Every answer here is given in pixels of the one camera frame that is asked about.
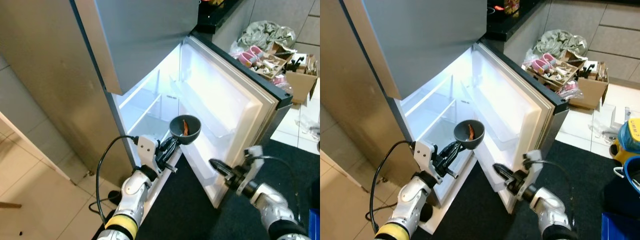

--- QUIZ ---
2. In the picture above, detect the grey round bowl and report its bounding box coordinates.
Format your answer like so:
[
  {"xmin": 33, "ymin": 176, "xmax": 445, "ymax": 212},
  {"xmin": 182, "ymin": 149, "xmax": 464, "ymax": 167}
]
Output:
[
  {"xmin": 169, "ymin": 115, "xmax": 202, "ymax": 146},
  {"xmin": 453, "ymin": 120, "xmax": 486, "ymax": 151}
]

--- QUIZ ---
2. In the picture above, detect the glass fridge shelf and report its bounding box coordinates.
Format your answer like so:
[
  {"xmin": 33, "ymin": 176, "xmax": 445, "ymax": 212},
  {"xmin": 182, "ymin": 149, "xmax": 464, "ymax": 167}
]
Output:
[
  {"xmin": 415, "ymin": 99, "xmax": 463, "ymax": 138},
  {"xmin": 119, "ymin": 70, "xmax": 162, "ymax": 107},
  {"xmin": 131, "ymin": 94, "xmax": 176, "ymax": 132},
  {"xmin": 404, "ymin": 75, "xmax": 453, "ymax": 112}
]

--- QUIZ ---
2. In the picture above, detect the clear fridge door bin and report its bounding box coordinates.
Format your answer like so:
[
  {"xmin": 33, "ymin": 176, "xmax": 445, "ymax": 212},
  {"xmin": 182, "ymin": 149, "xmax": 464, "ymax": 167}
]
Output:
[
  {"xmin": 460, "ymin": 80, "xmax": 525, "ymax": 146},
  {"xmin": 169, "ymin": 75, "xmax": 239, "ymax": 140}
]

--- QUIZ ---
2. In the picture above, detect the grey fridge main door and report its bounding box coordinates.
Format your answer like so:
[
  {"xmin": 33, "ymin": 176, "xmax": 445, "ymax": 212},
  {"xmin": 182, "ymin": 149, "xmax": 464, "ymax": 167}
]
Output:
[
  {"xmin": 469, "ymin": 41, "xmax": 571, "ymax": 215},
  {"xmin": 179, "ymin": 34, "xmax": 294, "ymax": 209}
]

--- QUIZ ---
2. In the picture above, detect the grey steel fridge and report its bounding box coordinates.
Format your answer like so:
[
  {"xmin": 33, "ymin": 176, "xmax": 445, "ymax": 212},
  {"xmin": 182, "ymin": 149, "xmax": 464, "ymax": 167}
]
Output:
[
  {"xmin": 320, "ymin": 0, "xmax": 476, "ymax": 218},
  {"xmin": 0, "ymin": 0, "xmax": 188, "ymax": 213}
]

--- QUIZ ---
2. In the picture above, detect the black floor carpet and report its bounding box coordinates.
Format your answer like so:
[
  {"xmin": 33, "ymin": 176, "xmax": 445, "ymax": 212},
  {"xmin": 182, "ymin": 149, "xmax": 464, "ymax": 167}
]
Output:
[
  {"xmin": 415, "ymin": 141, "xmax": 640, "ymax": 240},
  {"xmin": 92, "ymin": 139, "xmax": 321, "ymax": 240}
]

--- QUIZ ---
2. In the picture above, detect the clear plastic container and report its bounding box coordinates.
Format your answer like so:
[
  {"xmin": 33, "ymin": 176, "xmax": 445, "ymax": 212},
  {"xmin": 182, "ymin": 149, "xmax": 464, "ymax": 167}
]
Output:
[
  {"xmin": 295, "ymin": 97, "xmax": 321, "ymax": 142},
  {"xmin": 590, "ymin": 104, "xmax": 632, "ymax": 142}
]

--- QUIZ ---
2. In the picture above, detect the blue plastic tray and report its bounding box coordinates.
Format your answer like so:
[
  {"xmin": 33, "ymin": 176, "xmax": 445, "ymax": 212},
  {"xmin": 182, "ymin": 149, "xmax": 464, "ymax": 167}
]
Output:
[
  {"xmin": 308, "ymin": 209, "xmax": 321, "ymax": 240},
  {"xmin": 600, "ymin": 211, "xmax": 640, "ymax": 240}
]

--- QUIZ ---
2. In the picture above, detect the brown cardboard box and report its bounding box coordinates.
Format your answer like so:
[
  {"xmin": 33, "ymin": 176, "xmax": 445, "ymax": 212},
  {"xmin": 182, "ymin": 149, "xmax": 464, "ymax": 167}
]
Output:
[
  {"xmin": 532, "ymin": 49, "xmax": 610, "ymax": 111},
  {"xmin": 250, "ymin": 42, "xmax": 319, "ymax": 105}
]

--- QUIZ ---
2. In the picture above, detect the pink white slipper pair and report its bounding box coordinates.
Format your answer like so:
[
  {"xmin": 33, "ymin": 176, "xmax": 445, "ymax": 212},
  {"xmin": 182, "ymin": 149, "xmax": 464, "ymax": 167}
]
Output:
[
  {"xmin": 531, "ymin": 52, "xmax": 561, "ymax": 76},
  {"xmin": 236, "ymin": 45, "xmax": 267, "ymax": 68}
]

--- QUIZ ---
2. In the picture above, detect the blue bucket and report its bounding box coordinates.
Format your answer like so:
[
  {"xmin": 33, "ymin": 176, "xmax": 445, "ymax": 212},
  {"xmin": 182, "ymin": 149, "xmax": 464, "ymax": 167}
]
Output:
[{"xmin": 614, "ymin": 155, "xmax": 640, "ymax": 197}]

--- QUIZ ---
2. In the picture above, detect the yellow plastic container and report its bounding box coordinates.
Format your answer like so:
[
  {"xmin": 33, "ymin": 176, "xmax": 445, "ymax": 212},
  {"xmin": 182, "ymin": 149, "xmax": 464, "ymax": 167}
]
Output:
[{"xmin": 610, "ymin": 117, "xmax": 640, "ymax": 167}]

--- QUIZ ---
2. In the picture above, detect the black kitchen counter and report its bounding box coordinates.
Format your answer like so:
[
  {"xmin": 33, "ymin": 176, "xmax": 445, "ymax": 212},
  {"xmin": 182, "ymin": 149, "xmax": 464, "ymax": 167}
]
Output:
[
  {"xmin": 486, "ymin": 0, "xmax": 550, "ymax": 42},
  {"xmin": 196, "ymin": 0, "xmax": 251, "ymax": 35}
]

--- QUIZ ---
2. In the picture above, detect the crumpled grey green bag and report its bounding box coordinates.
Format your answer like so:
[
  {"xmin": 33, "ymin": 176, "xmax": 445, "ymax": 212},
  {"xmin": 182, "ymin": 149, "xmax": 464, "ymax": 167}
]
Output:
[
  {"xmin": 531, "ymin": 28, "xmax": 589, "ymax": 60},
  {"xmin": 236, "ymin": 20, "xmax": 297, "ymax": 51}
]

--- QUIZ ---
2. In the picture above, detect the grey drawer cabinet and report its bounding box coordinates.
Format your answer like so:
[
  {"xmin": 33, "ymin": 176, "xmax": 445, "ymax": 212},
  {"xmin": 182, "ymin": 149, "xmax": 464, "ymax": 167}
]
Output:
[
  {"xmin": 215, "ymin": 0, "xmax": 321, "ymax": 63},
  {"xmin": 505, "ymin": 0, "xmax": 640, "ymax": 83}
]

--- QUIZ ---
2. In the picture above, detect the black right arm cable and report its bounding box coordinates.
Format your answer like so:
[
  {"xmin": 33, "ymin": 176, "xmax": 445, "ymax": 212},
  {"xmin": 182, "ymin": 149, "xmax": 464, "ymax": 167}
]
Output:
[
  {"xmin": 522, "ymin": 156, "xmax": 576, "ymax": 226},
  {"xmin": 244, "ymin": 150, "xmax": 303, "ymax": 223}
]

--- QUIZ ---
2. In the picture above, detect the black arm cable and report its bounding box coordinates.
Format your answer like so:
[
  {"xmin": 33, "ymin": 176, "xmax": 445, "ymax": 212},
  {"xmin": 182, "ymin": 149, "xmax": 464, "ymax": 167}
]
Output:
[
  {"xmin": 522, "ymin": 156, "xmax": 576, "ymax": 226},
  {"xmin": 95, "ymin": 135, "xmax": 140, "ymax": 223},
  {"xmin": 244, "ymin": 150, "xmax": 303, "ymax": 223},
  {"xmin": 369, "ymin": 140, "xmax": 417, "ymax": 235}
]

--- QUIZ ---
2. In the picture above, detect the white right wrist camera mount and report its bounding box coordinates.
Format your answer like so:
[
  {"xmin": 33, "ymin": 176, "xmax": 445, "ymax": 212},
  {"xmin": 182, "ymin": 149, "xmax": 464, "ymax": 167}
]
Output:
[
  {"xmin": 520, "ymin": 150, "xmax": 545, "ymax": 201},
  {"xmin": 236, "ymin": 146, "xmax": 266, "ymax": 197}
]

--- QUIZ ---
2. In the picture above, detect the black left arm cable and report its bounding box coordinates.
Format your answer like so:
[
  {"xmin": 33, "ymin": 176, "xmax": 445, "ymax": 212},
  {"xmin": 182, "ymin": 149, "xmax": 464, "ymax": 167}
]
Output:
[
  {"xmin": 95, "ymin": 135, "xmax": 140, "ymax": 223},
  {"xmin": 369, "ymin": 140, "xmax": 417, "ymax": 235}
]

